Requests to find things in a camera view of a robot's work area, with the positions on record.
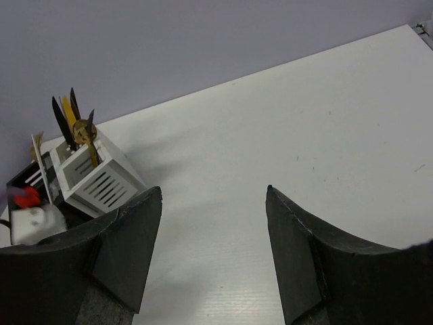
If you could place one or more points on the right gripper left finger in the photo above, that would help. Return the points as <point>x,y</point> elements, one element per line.
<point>94,273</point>

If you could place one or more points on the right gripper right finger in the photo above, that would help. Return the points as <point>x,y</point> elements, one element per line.
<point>328,276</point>

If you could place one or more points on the white chopstick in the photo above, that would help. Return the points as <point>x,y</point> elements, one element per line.
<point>43,174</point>

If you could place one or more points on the gold spoon green handle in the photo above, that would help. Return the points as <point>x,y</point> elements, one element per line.
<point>80,136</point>

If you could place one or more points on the gold knife dark handle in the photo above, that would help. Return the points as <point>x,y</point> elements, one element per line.
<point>90,125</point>

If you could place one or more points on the gold knife green handle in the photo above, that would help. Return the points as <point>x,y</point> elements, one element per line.
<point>68,112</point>

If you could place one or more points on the black serrated knife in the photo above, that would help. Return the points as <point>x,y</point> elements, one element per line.
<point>63,125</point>

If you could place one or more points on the white utensil caddy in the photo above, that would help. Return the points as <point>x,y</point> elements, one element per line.
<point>95,190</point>

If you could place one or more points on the black utensil caddy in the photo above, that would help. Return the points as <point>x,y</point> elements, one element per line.
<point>31,177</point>

